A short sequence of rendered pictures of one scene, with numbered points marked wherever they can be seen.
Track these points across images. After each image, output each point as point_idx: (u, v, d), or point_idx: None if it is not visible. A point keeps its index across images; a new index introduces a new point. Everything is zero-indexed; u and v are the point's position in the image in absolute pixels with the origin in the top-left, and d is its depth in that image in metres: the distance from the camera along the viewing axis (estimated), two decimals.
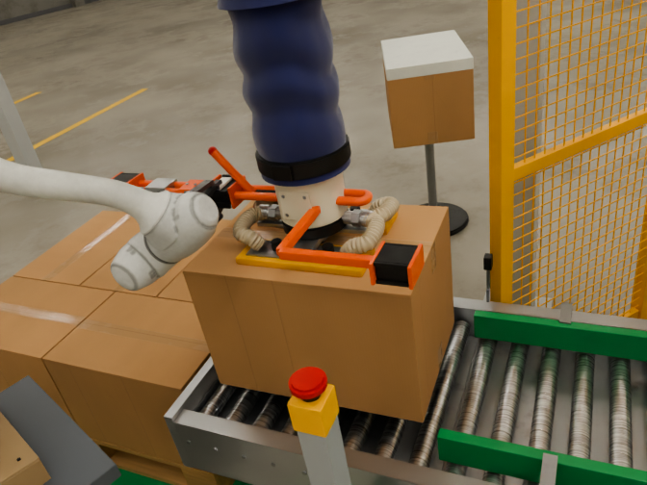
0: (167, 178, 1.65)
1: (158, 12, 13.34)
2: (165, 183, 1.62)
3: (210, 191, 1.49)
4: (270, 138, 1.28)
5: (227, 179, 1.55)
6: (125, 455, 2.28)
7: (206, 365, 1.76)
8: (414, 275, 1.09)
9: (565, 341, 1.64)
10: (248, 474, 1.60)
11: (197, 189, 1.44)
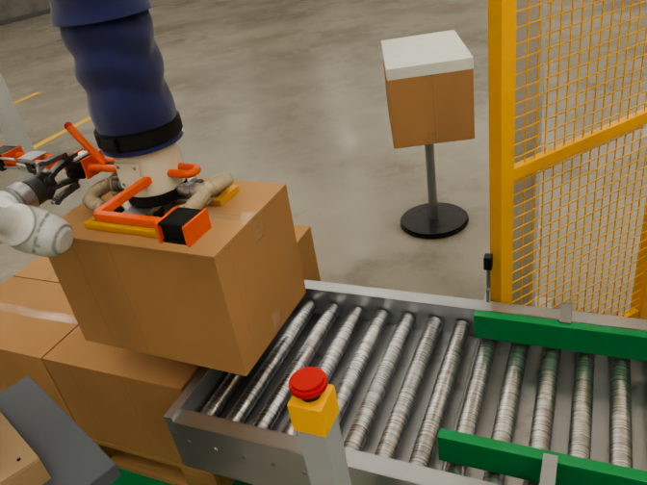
0: (38, 151, 1.81)
1: (158, 12, 13.34)
2: (35, 155, 1.78)
3: (63, 162, 1.64)
4: (96, 114, 1.43)
5: (84, 152, 1.71)
6: (125, 455, 2.28)
7: None
8: (192, 235, 1.25)
9: (565, 341, 1.64)
10: (248, 474, 1.60)
11: (48, 160, 1.60)
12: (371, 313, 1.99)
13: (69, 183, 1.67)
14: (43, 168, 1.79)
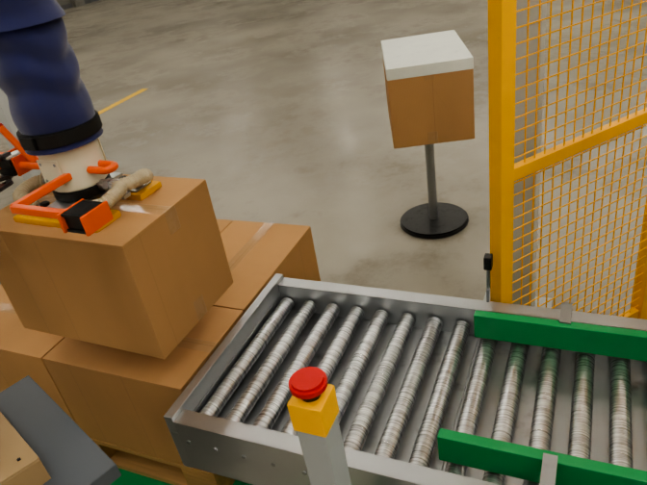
0: None
1: (158, 12, 13.34)
2: None
3: None
4: (15, 114, 1.55)
5: (17, 151, 1.83)
6: (125, 455, 2.28)
7: (206, 365, 1.76)
8: (90, 225, 1.37)
9: (565, 341, 1.64)
10: (248, 474, 1.60)
11: None
12: (371, 313, 1.99)
13: (2, 180, 1.79)
14: None
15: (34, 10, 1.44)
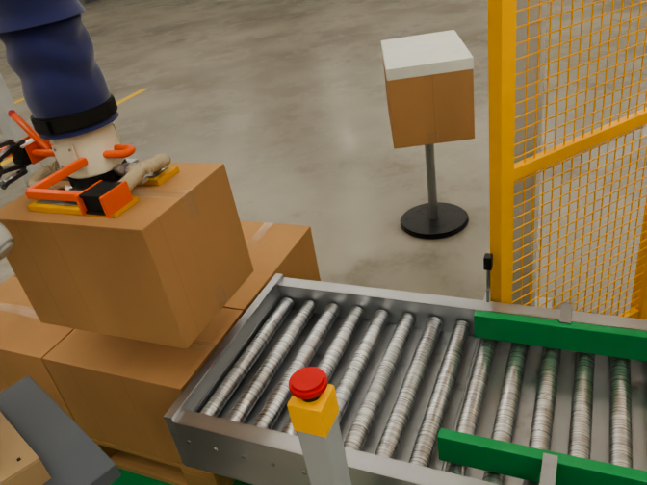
0: None
1: (158, 12, 13.34)
2: None
3: (9, 148, 1.71)
4: (29, 97, 1.50)
5: (32, 140, 1.78)
6: (125, 455, 2.28)
7: (206, 365, 1.76)
8: (110, 205, 1.31)
9: (565, 341, 1.64)
10: (248, 474, 1.60)
11: None
12: (371, 313, 1.99)
13: (16, 168, 1.74)
14: None
15: (54, 6, 1.41)
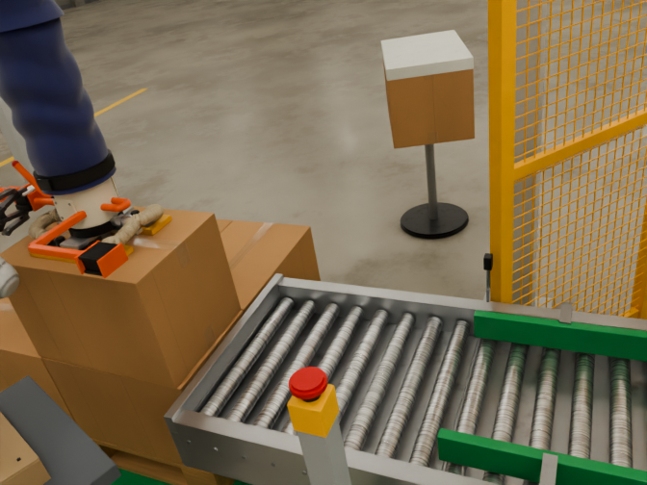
0: None
1: (158, 12, 13.34)
2: None
3: (12, 197, 1.82)
4: (33, 157, 1.62)
5: (34, 187, 1.89)
6: (125, 455, 2.28)
7: (206, 365, 1.76)
8: (107, 268, 1.43)
9: (565, 341, 1.64)
10: (248, 474, 1.60)
11: None
12: (371, 313, 1.99)
13: (19, 216, 1.85)
14: None
15: (32, 10, 1.44)
